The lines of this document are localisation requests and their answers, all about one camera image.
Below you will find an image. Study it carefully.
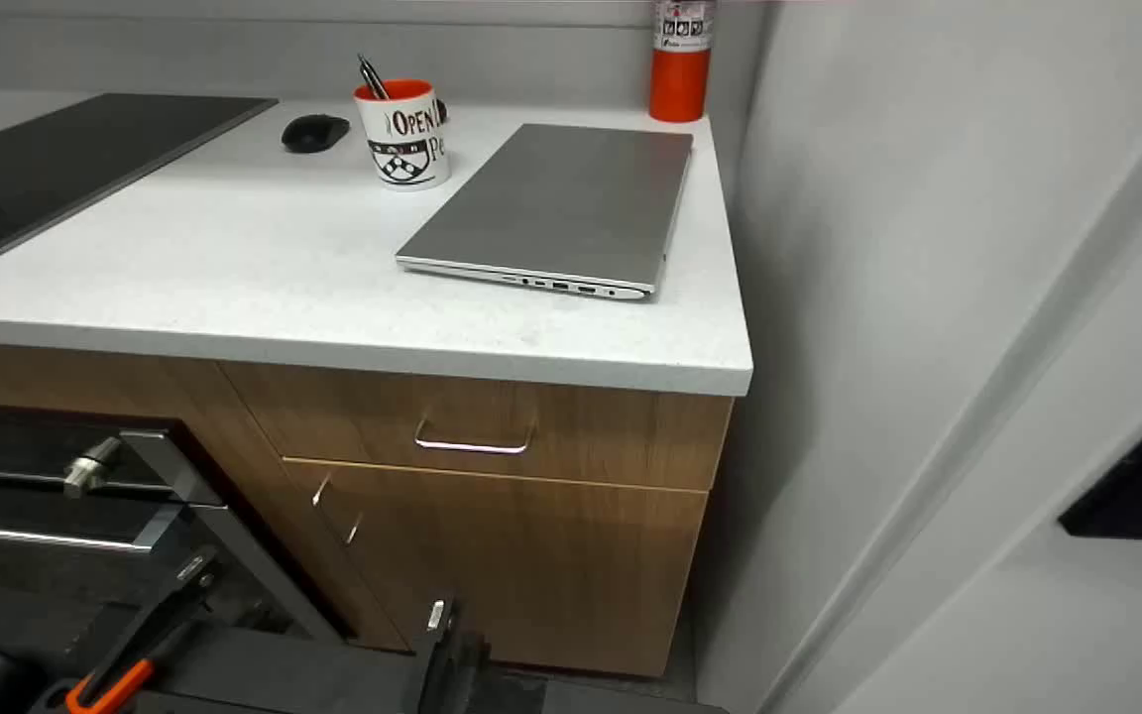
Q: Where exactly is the black glass cooktop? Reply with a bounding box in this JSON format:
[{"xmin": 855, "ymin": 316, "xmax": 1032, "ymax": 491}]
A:
[{"xmin": 0, "ymin": 93, "xmax": 280, "ymax": 267}]

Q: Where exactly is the black computer mouse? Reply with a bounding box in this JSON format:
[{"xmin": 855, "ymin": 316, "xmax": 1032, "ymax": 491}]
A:
[{"xmin": 281, "ymin": 114, "xmax": 352, "ymax": 155}]

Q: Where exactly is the wooden drawer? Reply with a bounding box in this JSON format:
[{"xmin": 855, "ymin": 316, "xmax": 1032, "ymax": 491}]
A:
[{"xmin": 218, "ymin": 361, "xmax": 736, "ymax": 493}]

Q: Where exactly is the silver oven door handle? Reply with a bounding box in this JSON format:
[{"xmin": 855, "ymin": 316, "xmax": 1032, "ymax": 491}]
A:
[{"xmin": 0, "ymin": 522, "xmax": 158, "ymax": 553}]

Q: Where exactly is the silver cabinet door handle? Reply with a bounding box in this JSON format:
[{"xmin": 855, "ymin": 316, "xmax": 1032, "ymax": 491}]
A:
[{"xmin": 311, "ymin": 476, "xmax": 365, "ymax": 546}]

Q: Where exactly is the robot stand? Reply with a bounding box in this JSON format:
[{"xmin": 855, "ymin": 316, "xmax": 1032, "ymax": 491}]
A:
[{"xmin": 0, "ymin": 580, "xmax": 731, "ymax": 714}]

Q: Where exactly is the wooden cabinet door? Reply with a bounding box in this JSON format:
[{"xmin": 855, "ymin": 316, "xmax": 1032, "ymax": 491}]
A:
[{"xmin": 281, "ymin": 458, "xmax": 710, "ymax": 679}]

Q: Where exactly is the red fire extinguisher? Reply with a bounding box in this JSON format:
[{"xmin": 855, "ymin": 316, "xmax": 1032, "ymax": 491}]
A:
[{"xmin": 648, "ymin": 0, "xmax": 717, "ymax": 124}]

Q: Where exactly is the silver drawer handle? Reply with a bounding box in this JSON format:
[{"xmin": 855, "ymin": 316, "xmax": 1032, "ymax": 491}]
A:
[{"xmin": 413, "ymin": 417, "xmax": 536, "ymax": 456}]

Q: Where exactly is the black oven door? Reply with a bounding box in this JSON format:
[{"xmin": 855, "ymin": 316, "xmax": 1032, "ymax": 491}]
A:
[{"xmin": 0, "ymin": 482, "xmax": 339, "ymax": 646}]

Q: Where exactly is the white mug with orange interior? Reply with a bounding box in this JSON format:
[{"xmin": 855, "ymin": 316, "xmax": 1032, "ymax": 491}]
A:
[{"xmin": 353, "ymin": 79, "xmax": 451, "ymax": 191}]

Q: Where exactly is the silver closed laptop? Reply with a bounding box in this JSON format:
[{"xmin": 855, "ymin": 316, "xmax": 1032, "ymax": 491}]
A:
[{"xmin": 395, "ymin": 123, "xmax": 694, "ymax": 301}]

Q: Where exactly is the silver oven knob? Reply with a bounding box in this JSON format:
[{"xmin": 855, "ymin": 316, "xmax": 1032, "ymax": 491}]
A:
[{"xmin": 62, "ymin": 437, "xmax": 123, "ymax": 499}]

